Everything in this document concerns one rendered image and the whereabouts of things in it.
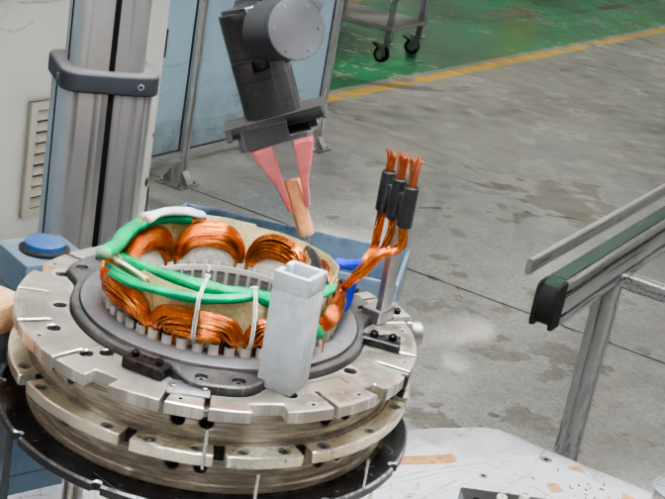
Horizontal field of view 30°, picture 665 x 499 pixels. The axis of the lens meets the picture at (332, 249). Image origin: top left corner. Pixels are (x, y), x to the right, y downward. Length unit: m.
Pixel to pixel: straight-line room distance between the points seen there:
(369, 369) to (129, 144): 0.55
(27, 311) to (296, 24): 0.37
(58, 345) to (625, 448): 2.69
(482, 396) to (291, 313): 2.71
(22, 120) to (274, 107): 2.18
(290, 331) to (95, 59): 0.60
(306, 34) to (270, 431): 0.41
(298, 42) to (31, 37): 2.20
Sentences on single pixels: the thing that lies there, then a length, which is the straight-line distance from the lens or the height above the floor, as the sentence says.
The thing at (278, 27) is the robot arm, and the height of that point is 1.29.
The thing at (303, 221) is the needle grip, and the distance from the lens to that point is 1.25.
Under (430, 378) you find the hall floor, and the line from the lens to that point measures 3.59.
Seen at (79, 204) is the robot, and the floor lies 1.02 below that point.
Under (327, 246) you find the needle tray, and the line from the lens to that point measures 1.32.
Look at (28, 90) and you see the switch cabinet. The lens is 3.34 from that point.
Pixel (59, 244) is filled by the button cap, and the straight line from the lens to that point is 1.24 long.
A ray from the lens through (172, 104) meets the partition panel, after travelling 4.73.
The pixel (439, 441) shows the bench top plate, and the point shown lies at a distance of 1.55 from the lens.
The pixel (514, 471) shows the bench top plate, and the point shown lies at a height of 0.78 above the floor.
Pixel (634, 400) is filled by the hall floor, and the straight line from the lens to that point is 3.79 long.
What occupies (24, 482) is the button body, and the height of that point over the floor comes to 0.79.
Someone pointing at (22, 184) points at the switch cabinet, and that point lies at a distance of 3.41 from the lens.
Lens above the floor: 1.49
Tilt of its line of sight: 20 degrees down
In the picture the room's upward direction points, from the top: 10 degrees clockwise
